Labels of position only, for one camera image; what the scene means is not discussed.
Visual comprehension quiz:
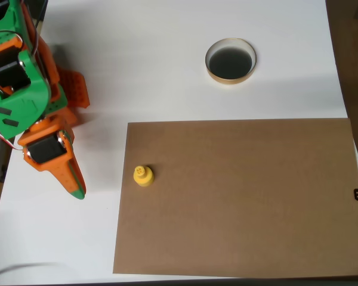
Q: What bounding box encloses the brown cardboard sheet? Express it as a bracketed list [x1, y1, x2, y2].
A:
[112, 117, 358, 279]

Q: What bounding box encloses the round dish with gold rim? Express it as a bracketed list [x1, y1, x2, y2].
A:
[205, 37, 257, 85]

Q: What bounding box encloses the grey cable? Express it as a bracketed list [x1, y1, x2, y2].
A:
[0, 262, 60, 286]

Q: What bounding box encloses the small yellow plastic piece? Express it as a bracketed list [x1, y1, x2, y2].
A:
[133, 164, 155, 188]

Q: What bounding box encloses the red white servo cable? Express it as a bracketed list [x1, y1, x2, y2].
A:
[0, 122, 24, 152]

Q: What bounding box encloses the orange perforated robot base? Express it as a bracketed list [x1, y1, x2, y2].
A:
[58, 67, 91, 110]

